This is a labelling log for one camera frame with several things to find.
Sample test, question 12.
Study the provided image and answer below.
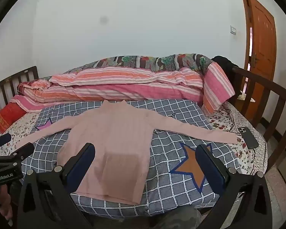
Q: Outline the pink knit sweater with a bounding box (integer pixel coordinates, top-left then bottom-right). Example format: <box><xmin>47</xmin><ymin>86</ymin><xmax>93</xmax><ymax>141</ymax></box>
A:
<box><xmin>17</xmin><ymin>101</ymin><xmax>237</xmax><ymax>205</ymax></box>

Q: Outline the person's left hand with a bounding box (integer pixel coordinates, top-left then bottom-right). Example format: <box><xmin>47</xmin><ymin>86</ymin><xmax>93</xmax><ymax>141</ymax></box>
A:
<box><xmin>0</xmin><ymin>185</ymin><xmax>13</xmax><ymax>221</ymax></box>

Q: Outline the black smartphone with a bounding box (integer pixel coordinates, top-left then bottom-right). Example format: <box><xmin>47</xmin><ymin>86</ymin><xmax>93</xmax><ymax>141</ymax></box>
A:
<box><xmin>238</xmin><ymin>127</ymin><xmax>259</xmax><ymax>149</ymax></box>

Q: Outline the grey checked bedsheet with stars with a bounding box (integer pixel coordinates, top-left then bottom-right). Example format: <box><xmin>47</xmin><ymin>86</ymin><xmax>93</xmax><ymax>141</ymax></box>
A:
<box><xmin>22</xmin><ymin>99</ymin><xmax>240</xmax><ymax>219</ymax></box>

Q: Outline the red pillow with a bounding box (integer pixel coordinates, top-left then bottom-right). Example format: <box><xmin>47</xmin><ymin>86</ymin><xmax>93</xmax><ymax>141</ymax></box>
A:
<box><xmin>0</xmin><ymin>103</ymin><xmax>27</xmax><ymax>133</ymax></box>

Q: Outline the floral white bedsheet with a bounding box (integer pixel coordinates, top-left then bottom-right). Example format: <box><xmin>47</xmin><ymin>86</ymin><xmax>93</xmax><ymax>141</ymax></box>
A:
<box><xmin>0</xmin><ymin>101</ymin><xmax>268</xmax><ymax>174</ymax></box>

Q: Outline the dark wooden headboard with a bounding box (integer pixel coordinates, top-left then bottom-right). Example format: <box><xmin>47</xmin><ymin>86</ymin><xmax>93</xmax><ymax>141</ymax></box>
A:
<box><xmin>0</xmin><ymin>66</ymin><xmax>39</xmax><ymax>110</ymax></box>

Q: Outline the pink striped quilt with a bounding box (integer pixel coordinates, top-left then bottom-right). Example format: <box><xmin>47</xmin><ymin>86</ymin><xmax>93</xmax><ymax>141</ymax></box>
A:
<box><xmin>11</xmin><ymin>62</ymin><xmax>235</xmax><ymax>114</ymax></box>

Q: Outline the black garment on footboard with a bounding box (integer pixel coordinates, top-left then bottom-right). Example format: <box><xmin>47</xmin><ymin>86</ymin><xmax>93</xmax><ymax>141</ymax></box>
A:
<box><xmin>212</xmin><ymin>56</ymin><xmax>238</xmax><ymax>84</ymax></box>

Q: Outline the floral patchwork blanket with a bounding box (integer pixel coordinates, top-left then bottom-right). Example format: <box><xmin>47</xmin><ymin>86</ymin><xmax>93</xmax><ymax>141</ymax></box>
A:
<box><xmin>67</xmin><ymin>53</ymin><xmax>213</xmax><ymax>75</ymax></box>

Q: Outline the brown wooden door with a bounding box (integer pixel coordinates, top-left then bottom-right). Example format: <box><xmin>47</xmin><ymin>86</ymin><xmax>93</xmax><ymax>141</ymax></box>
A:
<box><xmin>239</xmin><ymin>0</ymin><xmax>277</xmax><ymax>128</ymax></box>

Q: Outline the white wall switch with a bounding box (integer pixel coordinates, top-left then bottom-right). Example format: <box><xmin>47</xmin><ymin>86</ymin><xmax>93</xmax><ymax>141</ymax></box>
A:
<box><xmin>230</xmin><ymin>26</ymin><xmax>237</xmax><ymax>35</ymax></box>

